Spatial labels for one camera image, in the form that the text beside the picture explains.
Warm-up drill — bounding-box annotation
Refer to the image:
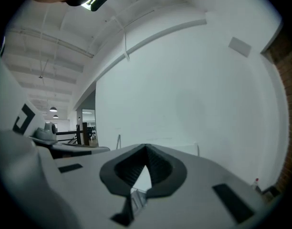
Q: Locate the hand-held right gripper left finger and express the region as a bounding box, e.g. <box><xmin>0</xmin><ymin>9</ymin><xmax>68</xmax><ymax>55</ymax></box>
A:
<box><xmin>54</xmin><ymin>143</ymin><xmax>147</xmax><ymax>229</ymax></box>

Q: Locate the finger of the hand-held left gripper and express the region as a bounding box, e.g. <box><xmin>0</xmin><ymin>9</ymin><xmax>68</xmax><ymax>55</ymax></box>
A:
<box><xmin>50</xmin><ymin>144</ymin><xmax>111</xmax><ymax>159</ymax></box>

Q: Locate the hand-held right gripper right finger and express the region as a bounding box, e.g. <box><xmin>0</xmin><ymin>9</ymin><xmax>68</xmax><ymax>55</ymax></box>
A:
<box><xmin>134</xmin><ymin>143</ymin><xmax>279</xmax><ymax>229</ymax></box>

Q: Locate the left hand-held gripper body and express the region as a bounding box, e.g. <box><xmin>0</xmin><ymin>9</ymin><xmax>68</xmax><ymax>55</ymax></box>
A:
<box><xmin>0</xmin><ymin>44</ymin><xmax>59</xmax><ymax>146</ymax></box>

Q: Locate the dark wooden railing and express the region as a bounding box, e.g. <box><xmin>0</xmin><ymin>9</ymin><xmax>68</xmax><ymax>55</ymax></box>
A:
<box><xmin>55</xmin><ymin>122</ymin><xmax>90</xmax><ymax>146</ymax></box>

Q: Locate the clear bottle with red cap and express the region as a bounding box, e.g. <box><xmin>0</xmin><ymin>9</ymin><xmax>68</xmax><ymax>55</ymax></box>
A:
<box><xmin>252</xmin><ymin>177</ymin><xmax>261</xmax><ymax>193</ymax></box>

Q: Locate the white wall panel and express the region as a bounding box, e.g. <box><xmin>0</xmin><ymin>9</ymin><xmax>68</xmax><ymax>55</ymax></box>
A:
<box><xmin>228</xmin><ymin>36</ymin><xmax>252</xmax><ymax>58</ymax></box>

